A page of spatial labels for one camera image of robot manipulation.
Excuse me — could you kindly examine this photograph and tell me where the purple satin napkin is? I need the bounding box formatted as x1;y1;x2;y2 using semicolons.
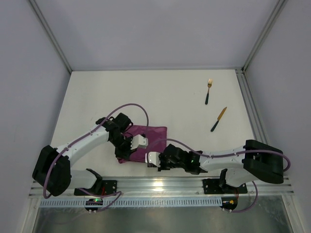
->
118;125;167;164

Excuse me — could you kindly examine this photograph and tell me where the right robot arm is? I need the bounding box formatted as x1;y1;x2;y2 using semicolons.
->
148;140;286;194

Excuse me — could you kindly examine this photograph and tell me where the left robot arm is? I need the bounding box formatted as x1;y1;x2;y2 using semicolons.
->
32;113;134;197

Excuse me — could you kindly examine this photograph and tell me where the left controller board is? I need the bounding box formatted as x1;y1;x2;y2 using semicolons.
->
85;198;103;214

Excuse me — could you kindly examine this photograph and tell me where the controller board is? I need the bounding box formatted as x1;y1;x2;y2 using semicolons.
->
85;198;103;214
220;197;238;212

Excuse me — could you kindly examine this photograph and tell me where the right controller board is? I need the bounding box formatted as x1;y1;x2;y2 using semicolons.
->
220;197;238;212

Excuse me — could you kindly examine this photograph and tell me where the gold fork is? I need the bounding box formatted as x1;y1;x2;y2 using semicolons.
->
205;79;213;105

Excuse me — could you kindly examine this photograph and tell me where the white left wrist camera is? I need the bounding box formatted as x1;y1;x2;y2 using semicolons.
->
130;134;148;150

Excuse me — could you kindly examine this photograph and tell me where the front aluminium rail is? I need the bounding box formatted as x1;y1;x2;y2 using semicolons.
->
27;176;295;199

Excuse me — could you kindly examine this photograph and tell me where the aluminium rail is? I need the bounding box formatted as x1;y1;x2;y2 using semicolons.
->
235;68;275;147
27;176;295;199

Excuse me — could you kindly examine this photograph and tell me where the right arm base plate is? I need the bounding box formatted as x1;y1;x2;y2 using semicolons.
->
202;179;248;195

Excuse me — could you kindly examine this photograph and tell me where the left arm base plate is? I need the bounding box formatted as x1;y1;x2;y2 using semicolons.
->
74;180;117;197

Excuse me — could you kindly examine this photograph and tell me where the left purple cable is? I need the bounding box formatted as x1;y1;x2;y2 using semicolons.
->
42;103;150;213

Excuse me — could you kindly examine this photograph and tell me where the black handled gold knife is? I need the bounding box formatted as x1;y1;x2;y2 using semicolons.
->
210;107;227;132

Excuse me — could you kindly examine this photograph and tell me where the right aluminium rail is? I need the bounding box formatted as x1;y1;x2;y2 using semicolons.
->
235;68;275;147

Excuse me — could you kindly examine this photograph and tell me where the slotted cable duct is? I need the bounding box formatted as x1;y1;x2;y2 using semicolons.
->
40;197;221;208

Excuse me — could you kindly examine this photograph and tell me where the left frame post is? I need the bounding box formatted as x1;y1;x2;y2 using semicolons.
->
27;0;73;74

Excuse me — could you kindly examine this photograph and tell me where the frame post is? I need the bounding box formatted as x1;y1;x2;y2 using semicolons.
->
242;0;288;72
27;0;73;74

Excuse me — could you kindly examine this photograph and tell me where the right frame post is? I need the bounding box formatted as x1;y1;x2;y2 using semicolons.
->
242;0;288;72

